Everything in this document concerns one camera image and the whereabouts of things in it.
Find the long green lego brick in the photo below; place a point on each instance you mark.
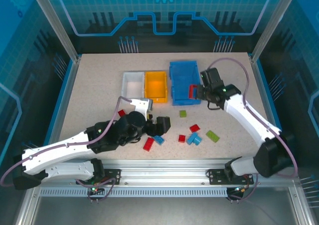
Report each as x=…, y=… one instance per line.
x=212, y=136

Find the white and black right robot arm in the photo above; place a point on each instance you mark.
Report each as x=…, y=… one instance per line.
x=249, y=117

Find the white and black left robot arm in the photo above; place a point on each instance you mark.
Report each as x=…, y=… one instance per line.
x=64, y=171

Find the long blue lego brick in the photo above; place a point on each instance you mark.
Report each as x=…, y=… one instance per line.
x=159, y=140

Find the long red lego brick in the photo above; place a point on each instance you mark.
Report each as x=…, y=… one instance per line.
x=148, y=144

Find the small red lego brick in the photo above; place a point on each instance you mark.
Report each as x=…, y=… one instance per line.
x=121, y=113
x=182, y=138

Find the blue plastic bin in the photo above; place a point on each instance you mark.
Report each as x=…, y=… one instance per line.
x=182, y=80

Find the small green lego brick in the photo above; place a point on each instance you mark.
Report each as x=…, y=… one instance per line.
x=183, y=113

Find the yellow plastic bin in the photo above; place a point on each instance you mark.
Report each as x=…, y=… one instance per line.
x=155, y=85

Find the white plastic bin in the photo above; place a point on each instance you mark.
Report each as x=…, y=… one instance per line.
x=133, y=85

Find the metal sheet panel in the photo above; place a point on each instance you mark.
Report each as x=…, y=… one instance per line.
x=162, y=212

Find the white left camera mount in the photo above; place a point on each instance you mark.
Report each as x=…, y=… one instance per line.
x=137, y=106

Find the aluminium extrusion rail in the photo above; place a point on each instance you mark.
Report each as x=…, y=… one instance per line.
x=162, y=172

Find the blue table side frame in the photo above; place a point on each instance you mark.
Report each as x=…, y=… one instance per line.
x=267, y=90
x=65, y=97

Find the aluminium frame post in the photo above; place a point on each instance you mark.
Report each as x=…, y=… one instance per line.
x=274, y=23
x=56, y=23

